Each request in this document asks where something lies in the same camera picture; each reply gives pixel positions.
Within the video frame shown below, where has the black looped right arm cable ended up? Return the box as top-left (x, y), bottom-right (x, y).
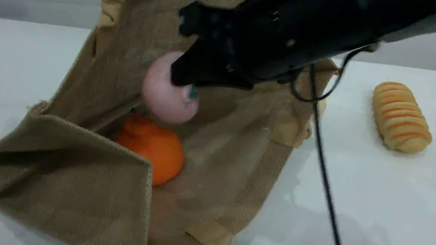
top-left (288, 29), bottom-right (381, 114)

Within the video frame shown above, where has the brown jute tote bag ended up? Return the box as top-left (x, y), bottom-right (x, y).
top-left (0, 0), bottom-right (352, 245)

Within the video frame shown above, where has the black long right arm cable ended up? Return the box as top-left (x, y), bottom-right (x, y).
top-left (278, 62), bottom-right (393, 245)

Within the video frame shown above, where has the orange fruit toy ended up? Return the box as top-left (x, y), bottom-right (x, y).
top-left (109, 112), bottom-right (191, 190)

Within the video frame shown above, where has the long striped bread loaf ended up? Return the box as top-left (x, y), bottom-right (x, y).
top-left (363, 78), bottom-right (436, 157)

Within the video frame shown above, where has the pink peach toy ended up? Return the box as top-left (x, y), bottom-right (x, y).
top-left (137, 46), bottom-right (208, 129)

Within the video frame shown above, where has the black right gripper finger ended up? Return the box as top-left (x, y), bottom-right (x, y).
top-left (168, 34), bottom-right (234, 96)

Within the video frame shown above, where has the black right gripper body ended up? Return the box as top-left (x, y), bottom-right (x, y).
top-left (167, 0), bottom-right (327, 103)

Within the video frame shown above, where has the round pale bun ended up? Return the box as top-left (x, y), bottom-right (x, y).
top-left (314, 97), bottom-right (329, 117)

